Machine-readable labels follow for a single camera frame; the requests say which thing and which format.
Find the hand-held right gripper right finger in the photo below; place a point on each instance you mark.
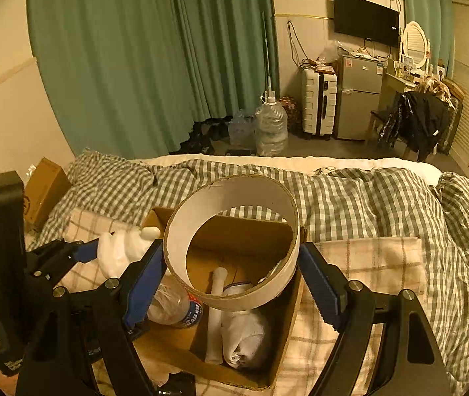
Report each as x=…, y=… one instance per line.
x=321, y=291

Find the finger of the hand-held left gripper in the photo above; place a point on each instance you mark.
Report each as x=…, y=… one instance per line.
x=88, y=250

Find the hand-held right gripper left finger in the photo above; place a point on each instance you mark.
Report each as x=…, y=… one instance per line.
x=143, y=293

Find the clear labelled plastic bottle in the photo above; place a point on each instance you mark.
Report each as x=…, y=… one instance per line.
x=172, y=305

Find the beige plaid blanket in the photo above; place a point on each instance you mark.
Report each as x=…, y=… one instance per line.
x=383, y=264

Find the small brown cardboard box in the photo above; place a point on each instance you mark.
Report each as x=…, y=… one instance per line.
x=44, y=192

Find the white tube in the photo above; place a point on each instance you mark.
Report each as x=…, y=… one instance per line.
x=216, y=317

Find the rolled white cloth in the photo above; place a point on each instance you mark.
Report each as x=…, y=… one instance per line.
x=247, y=334

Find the small black object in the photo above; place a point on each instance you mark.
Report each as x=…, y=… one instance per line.
x=176, y=385

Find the green checked duvet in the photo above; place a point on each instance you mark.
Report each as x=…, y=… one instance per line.
x=383, y=206

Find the white bed sheet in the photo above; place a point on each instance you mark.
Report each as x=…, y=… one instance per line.
x=342, y=164

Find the black floor scale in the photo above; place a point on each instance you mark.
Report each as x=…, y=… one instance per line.
x=238, y=151

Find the pile of dark shoes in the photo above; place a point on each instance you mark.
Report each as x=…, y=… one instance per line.
x=203, y=136

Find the large water jug with pump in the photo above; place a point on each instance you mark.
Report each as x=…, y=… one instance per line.
x=271, y=128

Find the wooden chair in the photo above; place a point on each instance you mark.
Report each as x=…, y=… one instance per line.
x=377, y=119

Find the small clear water jug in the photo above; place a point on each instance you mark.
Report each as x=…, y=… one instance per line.
x=240, y=128

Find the white suitcase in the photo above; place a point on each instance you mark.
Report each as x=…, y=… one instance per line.
x=319, y=101

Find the black jacket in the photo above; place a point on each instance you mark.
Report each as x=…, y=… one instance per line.
x=420, y=119

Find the wide green curtain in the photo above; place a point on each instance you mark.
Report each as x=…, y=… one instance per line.
x=135, y=57

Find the small grey fridge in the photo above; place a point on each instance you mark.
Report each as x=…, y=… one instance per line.
x=358, y=95

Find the cream vanity desk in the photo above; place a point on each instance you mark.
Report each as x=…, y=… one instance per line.
x=397, y=80

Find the oval vanity mirror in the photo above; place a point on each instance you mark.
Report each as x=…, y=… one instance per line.
x=415, y=43

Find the narrow green curtain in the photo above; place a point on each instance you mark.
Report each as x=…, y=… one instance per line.
x=426, y=4

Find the black wall television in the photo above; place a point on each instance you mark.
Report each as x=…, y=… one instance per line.
x=364, y=18

